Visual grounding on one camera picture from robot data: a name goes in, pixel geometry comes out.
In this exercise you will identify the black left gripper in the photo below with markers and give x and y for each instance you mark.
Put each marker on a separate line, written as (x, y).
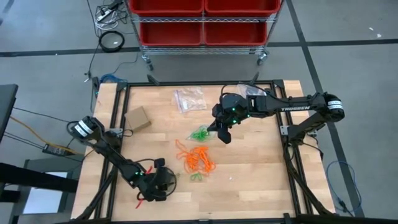
(152, 186)

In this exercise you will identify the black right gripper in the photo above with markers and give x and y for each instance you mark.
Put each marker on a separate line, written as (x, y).
(233, 116)

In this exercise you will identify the orange rubber bands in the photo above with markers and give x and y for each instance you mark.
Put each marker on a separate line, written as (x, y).
(196, 158)

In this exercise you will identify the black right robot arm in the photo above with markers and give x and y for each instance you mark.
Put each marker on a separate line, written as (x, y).
(295, 108)

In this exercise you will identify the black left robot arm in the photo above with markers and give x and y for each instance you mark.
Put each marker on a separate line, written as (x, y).
(115, 158)

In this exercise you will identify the silver mounting plate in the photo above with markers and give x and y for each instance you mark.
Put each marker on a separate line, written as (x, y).
(283, 130)

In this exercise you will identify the small cardboard box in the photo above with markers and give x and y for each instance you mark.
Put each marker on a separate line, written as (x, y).
(138, 119)

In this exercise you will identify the cart caster wheel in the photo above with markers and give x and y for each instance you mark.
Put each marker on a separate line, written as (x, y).
(148, 62)
(262, 57)

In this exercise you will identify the red plastic bin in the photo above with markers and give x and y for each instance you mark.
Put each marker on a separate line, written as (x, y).
(171, 32)
(234, 32)
(164, 6)
(242, 6)

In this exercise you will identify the black power adapter box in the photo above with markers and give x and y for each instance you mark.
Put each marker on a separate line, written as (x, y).
(56, 150)

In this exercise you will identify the black device green light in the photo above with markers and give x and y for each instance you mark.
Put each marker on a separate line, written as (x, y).
(95, 87)

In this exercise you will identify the grey metal stand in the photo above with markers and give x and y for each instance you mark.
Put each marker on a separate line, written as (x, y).
(43, 162)

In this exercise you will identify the black beam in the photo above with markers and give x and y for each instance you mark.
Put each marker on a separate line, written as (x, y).
(31, 179)

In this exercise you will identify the white power strip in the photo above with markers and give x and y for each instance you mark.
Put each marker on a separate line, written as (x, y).
(103, 15)

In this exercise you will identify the black desk top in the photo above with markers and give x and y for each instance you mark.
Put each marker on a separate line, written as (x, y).
(6, 109)

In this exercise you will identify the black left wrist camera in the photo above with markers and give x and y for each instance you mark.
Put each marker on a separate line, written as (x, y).
(164, 182)

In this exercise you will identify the black aluminium table frame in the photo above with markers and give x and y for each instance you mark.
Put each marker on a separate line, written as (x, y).
(202, 83)

